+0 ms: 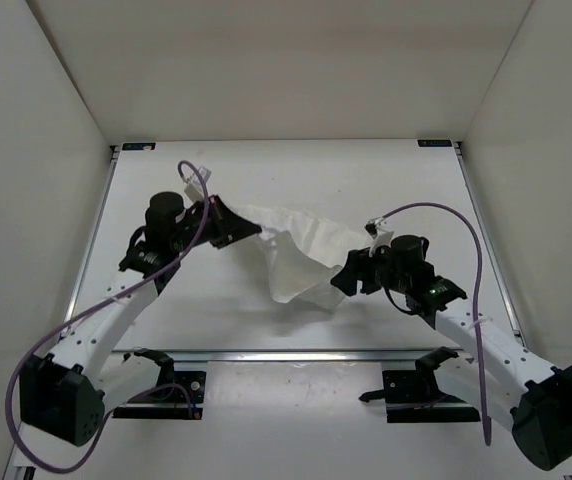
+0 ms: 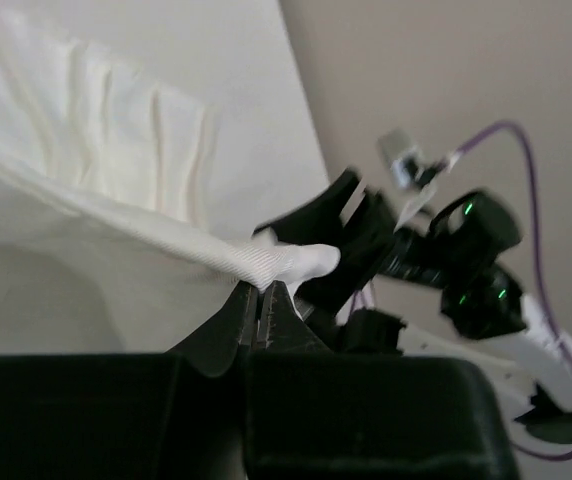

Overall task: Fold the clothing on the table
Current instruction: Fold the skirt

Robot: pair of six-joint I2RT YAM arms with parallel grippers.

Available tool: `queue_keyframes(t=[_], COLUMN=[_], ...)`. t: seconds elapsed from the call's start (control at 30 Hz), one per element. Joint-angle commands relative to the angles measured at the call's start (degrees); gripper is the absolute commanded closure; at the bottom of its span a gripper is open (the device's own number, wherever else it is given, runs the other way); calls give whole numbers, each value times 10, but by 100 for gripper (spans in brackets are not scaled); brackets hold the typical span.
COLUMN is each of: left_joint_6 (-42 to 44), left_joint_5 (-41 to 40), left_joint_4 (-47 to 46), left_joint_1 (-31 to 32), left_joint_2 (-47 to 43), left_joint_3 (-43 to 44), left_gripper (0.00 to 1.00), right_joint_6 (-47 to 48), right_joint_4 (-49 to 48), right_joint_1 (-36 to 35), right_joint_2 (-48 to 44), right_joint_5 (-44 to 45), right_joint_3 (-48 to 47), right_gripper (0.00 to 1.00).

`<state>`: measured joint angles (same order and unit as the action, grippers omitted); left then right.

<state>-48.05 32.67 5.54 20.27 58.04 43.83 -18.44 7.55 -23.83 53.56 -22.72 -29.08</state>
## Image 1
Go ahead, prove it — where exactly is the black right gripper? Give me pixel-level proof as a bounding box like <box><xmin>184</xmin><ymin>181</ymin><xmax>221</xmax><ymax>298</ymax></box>
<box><xmin>332</xmin><ymin>242</ymin><xmax>410</xmax><ymax>297</ymax></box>

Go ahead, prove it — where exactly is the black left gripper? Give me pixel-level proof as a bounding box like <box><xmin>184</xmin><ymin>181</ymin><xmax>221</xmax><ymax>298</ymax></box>
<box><xmin>177</xmin><ymin>189</ymin><xmax>264</xmax><ymax>245</ymax></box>

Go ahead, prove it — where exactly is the white pleated skirt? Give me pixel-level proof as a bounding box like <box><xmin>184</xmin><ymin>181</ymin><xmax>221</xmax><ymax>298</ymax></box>
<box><xmin>234</xmin><ymin>205</ymin><xmax>371</xmax><ymax>310</ymax></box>

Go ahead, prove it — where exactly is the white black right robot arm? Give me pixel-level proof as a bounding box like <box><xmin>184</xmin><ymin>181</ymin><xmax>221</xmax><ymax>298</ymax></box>
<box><xmin>331</xmin><ymin>235</ymin><xmax>572</xmax><ymax>471</ymax></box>

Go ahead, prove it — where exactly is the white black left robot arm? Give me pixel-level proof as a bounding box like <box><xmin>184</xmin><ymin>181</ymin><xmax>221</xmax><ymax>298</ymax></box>
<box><xmin>19</xmin><ymin>192</ymin><xmax>262</xmax><ymax>446</ymax></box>

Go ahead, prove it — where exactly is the blue label sticker left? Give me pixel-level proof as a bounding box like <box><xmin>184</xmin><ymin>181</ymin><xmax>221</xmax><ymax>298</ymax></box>
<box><xmin>121</xmin><ymin>142</ymin><xmax>156</xmax><ymax>151</ymax></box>

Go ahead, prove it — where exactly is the blue label sticker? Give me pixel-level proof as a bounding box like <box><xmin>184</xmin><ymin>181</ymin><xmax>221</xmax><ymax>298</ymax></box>
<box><xmin>417</xmin><ymin>139</ymin><xmax>452</xmax><ymax>148</ymax></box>
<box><xmin>121</xmin><ymin>142</ymin><xmax>156</xmax><ymax>151</ymax></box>

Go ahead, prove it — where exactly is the blue label sticker right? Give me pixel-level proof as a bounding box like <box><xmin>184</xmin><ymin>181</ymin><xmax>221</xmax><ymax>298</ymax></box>
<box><xmin>417</xmin><ymin>139</ymin><xmax>452</xmax><ymax>148</ymax></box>

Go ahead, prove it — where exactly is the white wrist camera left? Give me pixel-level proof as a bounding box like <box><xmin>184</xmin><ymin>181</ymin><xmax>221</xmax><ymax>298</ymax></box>
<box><xmin>180</xmin><ymin>166</ymin><xmax>211</xmax><ymax>202</ymax></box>

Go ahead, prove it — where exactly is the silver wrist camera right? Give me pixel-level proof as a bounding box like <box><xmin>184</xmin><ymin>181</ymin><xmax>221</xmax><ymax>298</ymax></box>
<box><xmin>364</xmin><ymin>217</ymin><xmax>394</xmax><ymax>257</ymax></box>

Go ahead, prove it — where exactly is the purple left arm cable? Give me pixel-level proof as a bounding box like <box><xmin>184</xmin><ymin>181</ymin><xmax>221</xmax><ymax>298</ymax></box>
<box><xmin>4</xmin><ymin>159</ymin><xmax>215</xmax><ymax>474</ymax></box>

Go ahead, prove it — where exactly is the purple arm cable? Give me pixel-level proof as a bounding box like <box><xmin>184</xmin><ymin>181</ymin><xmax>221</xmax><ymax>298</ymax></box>
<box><xmin>365</xmin><ymin>202</ymin><xmax>492</xmax><ymax>447</ymax></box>
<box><xmin>4</xmin><ymin>159</ymin><xmax>215</xmax><ymax>474</ymax></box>

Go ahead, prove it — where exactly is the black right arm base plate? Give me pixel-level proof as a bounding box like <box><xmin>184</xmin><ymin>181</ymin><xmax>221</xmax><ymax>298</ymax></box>
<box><xmin>359</xmin><ymin>347</ymin><xmax>480</xmax><ymax>424</ymax></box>

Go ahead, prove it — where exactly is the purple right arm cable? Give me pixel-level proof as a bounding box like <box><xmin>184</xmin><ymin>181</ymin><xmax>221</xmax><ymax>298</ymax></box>
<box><xmin>365</xmin><ymin>202</ymin><xmax>492</xmax><ymax>447</ymax></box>

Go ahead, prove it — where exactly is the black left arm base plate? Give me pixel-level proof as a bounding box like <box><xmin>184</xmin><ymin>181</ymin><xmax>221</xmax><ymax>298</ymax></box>
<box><xmin>111</xmin><ymin>349</ymin><xmax>207</xmax><ymax>421</ymax></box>

